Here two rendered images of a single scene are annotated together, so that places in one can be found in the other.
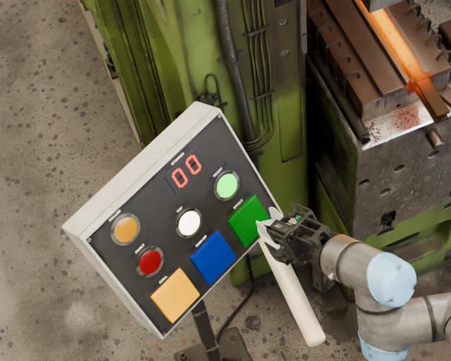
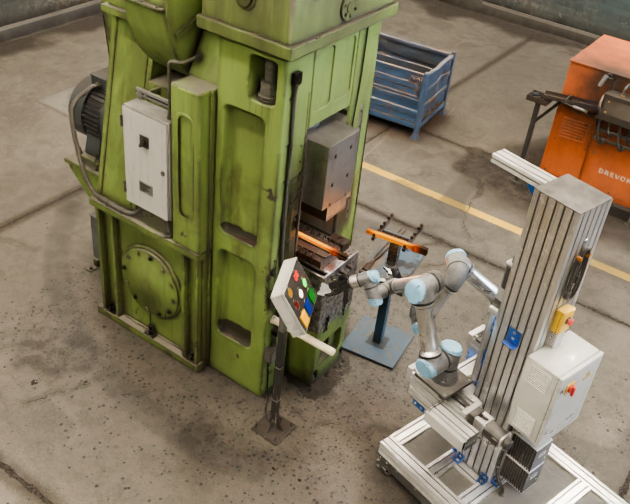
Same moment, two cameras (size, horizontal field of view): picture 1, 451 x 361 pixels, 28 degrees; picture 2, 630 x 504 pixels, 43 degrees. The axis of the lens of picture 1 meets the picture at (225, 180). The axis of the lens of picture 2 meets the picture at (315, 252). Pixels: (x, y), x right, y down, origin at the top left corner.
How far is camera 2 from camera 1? 3.20 m
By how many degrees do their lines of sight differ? 38
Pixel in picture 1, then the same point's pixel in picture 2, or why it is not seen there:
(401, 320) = (379, 289)
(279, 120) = not seen: hidden behind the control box
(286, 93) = not seen: hidden behind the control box
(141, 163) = (282, 276)
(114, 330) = (218, 430)
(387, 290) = (375, 276)
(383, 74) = (321, 253)
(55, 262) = (171, 417)
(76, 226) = (276, 294)
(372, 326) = (373, 292)
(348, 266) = (360, 277)
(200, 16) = (277, 234)
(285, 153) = not seen: hidden behind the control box
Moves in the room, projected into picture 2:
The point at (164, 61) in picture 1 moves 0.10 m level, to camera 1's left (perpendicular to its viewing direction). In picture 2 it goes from (219, 289) to (206, 295)
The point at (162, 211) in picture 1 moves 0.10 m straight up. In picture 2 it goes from (295, 288) to (296, 273)
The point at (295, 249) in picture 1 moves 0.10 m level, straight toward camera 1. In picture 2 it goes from (339, 286) to (349, 296)
